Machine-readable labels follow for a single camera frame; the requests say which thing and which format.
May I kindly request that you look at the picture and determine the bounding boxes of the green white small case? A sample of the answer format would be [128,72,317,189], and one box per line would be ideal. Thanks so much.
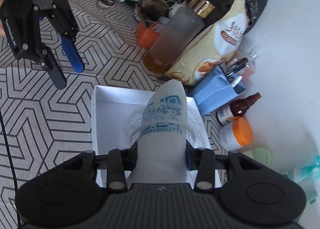
[242,146,272,167]

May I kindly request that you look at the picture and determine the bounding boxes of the white shallow tablet box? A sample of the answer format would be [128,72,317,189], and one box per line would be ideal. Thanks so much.
[90,85,222,188]

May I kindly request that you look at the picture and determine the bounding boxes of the teal spray bottle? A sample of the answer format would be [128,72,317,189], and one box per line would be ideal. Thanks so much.
[283,155,319,206]

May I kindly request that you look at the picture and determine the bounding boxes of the cream snack bag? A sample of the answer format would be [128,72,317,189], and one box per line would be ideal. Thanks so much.
[164,0,248,86]

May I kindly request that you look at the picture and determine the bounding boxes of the white jar orange lid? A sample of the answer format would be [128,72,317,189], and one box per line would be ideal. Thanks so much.
[219,117,254,151]

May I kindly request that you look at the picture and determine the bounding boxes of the white printed shopping bag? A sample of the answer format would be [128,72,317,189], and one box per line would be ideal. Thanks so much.
[127,80,210,185]

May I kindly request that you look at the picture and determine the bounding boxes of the brown spray bottle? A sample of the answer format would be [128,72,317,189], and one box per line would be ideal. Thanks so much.
[216,93,261,126]

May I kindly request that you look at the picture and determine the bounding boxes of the frosted bottle gold cap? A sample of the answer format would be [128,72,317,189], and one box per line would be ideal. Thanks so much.
[143,0,215,74]

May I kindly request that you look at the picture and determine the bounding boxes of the clear pink liquid bottle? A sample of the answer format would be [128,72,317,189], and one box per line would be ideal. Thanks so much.
[240,46,261,81]

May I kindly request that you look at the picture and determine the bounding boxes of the black cable coil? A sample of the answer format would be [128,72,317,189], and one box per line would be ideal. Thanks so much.
[96,0,116,9]

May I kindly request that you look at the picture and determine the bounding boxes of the orange cardboard box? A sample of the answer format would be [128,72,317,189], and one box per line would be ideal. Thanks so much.
[136,21,165,49]

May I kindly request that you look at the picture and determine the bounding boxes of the blue pen holder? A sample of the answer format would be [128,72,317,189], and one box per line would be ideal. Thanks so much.
[188,66,246,116]

